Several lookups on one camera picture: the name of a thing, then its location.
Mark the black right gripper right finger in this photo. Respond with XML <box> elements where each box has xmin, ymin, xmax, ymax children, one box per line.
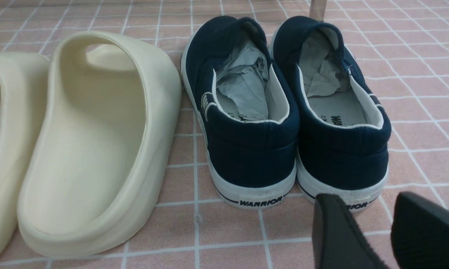
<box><xmin>391</xmin><ymin>191</ymin><xmax>449</xmax><ymax>269</ymax></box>

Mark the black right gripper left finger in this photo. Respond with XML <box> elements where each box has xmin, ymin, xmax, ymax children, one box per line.
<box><xmin>312</xmin><ymin>194</ymin><xmax>388</xmax><ymax>269</ymax></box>

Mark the right navy slip-on shoe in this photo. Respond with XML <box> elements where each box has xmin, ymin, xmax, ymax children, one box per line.
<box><xmin>270</xmin><ymin>16</ymin><xmax>391</xmax><ymax>213</ymax></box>

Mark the navy slip-on shoe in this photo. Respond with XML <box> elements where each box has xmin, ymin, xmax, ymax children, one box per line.
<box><xmin>270</xmin><ymin>16</ymin><xmax>391</xmax><ymax>213</ymax></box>
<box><xmin>180</xmin><ymin>16</ymin><xmax>300</xmax><ymax>210</ymax></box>

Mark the left navy slip-on shoe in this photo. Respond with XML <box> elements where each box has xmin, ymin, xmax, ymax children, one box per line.
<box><xmin>180</xmin><ymin>16</ymin><xmax>300</xmax><ymax>210</ymax></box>

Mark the metal shoe rack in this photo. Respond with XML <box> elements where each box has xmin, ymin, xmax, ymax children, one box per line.
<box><xmin>309</xmin><ymin>0</ymin><xmax>327</xmax><ymax>22</ymax></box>

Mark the right cream foam slipper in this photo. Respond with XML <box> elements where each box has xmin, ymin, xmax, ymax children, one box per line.
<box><xmin>17</xmin><ymin>31</ymin><xmax>182</xmax><ymax>258</ymax></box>

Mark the cream foam slipper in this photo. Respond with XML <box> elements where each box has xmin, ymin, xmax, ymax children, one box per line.
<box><xmin>0</xmin><ymin>52</ymin><xmax>50</xmax><ymax>254</ymax></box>
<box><xmin>17</xmin><ymin>31</ymin><xmax>182</xmax><ymax>258</ymax></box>

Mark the left cream foam slipper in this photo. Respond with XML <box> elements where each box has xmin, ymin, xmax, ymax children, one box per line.
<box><xmin>0</xmin><ymin>52</ymin><xmax>50</xmax><ymax>254</ymax></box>

